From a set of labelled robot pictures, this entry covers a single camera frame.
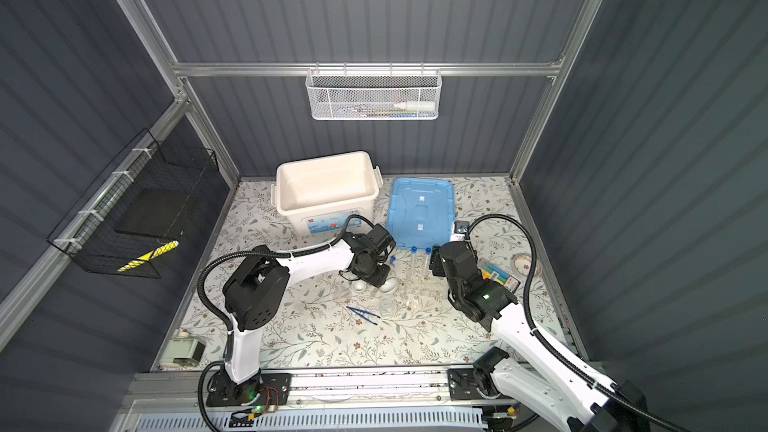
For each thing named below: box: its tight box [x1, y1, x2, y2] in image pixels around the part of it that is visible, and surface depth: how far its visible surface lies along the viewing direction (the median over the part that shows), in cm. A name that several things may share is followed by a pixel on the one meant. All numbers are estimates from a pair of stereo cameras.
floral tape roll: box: [511, 252, 542, 278], surface depth 96 cm
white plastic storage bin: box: [270, 150, 384, 235], surface depth 107 cm
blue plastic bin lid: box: [387, 177, 456, 249], surface depth 114 cm
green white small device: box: [159, 329, 206, 368], surface depth 77 cm
